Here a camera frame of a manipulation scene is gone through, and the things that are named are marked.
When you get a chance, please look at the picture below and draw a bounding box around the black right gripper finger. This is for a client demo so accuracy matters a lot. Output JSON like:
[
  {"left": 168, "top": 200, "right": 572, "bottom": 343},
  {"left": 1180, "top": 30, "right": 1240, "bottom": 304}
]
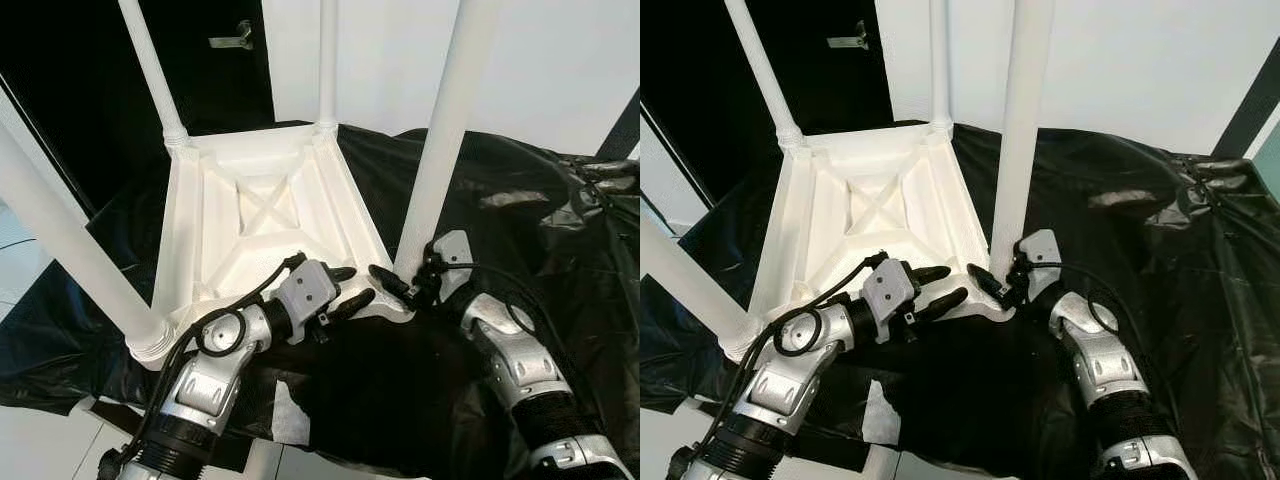
[
  {"left": 967, "top": 263, "right": 1007, "bottom": 299},
  {"left": 368, "top": 264, "right": 413, "bottom": 301}
]

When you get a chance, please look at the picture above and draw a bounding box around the white plastic children table top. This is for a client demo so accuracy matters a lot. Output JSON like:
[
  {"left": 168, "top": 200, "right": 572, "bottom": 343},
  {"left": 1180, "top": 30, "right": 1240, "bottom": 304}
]
[
  {"left": 745, "top": 122, "right": 1014, "bottom": 343},
  {"left": 150, "top": 122, "right": 416, "bottom": 343}
]

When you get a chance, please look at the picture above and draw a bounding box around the white tapered table leg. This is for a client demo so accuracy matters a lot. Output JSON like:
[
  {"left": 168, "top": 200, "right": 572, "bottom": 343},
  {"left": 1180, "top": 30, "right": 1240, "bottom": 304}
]
[
  {"left": 393, "top": 0, "right": 501, "bottom": 286},
  {"left": 723, "top": 0, "right": 805, "bottom": 149},
  {"left": 0, "top": 120, "right": 179, "bottom": 366},
  {"left": 118, "top": 0, "right": 191, "bottom": 149},
  {"left": 988, "top": 0, "right": 1056, "bottom": 281},
  {"left": 317, "top": 0, "right": 342, "bottom": 137},
  {"left": 640, "top": 215, "right": 769, "bottom": 363},
  {"left": 928, "top": 0, "right": 954, "bottom": 137}
]

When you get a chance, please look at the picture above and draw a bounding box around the black plastic cover sheet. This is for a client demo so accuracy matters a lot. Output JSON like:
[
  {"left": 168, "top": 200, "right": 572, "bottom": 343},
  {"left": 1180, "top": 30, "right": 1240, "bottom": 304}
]
[
  {"left": 640, "top": 125, "right": 1280, "bottom": 476},
  {"left": 0, "top": 125, "right": 641, "bottom": 476}
]

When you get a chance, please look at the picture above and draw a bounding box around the white support table leg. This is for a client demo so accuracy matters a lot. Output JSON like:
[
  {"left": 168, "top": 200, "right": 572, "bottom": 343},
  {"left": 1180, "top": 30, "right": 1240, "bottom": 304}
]
[
  {"left": 865, "top": 445, "right": 901, "bottom": 480},
  {"left": 245, "top": 440, "right": 286, "bottom": 480}
]

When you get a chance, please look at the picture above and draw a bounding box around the black door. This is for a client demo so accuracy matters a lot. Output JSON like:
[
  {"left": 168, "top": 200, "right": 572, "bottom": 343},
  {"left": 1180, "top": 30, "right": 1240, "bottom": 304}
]
[
  {"left": 640, "top": 0, "right": 894, "bottom": 211},
  {"left": 0, "top": 0, "right": 276, "bottom": 216}
]

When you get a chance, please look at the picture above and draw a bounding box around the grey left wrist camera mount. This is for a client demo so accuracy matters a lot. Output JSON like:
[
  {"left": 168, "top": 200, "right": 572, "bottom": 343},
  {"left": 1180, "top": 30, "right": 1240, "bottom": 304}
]
[
  {"left": 272, "top": 260, "right": 337, "bottom": 346},
  {"left": 860, "top": 258, "right": 917, "bottom": 344}
]

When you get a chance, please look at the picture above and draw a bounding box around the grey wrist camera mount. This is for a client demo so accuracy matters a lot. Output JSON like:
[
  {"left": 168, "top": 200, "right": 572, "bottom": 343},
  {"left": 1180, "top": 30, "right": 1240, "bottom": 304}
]
[
  {"left": 1018, "top": 228, "right": 1062, "bottom": 301},
  {"left": 432, "top": 230, "right": 474, "bottom": 301},
  {"left": 860, "top": 258, "right": 917, "bottom": 344},
  {"left": 272, "top": 260, "right": 337, "bottom": 346}
]

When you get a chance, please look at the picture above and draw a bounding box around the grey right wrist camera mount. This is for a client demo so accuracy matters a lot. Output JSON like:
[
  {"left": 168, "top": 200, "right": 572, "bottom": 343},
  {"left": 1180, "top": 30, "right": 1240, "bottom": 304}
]
[
  {"left": 432, "top": 230, "right": 474, "bottom": 301},
  {"left": 1018, "top": 228, "right": 1062, "bottom": 301}
]

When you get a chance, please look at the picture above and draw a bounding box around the silver door handle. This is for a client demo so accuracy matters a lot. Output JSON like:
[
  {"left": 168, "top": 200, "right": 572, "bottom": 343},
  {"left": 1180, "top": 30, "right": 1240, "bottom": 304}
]
[
  {"left": 209, "top": 21, "right": 254, "bottom": 50},
  {"left": 828, "top": 21, "right": 871, "bottom": 50}
]

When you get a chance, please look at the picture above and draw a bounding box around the dark window frame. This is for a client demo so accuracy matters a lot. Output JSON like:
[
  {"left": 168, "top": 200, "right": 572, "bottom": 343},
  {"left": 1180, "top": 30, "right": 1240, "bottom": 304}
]
[
  {"left": 598, "top": 88, "right": 641, "bottom": 161},
  {"left": 1210, "top": 60, "right": 1280, "bottom": 161}
]

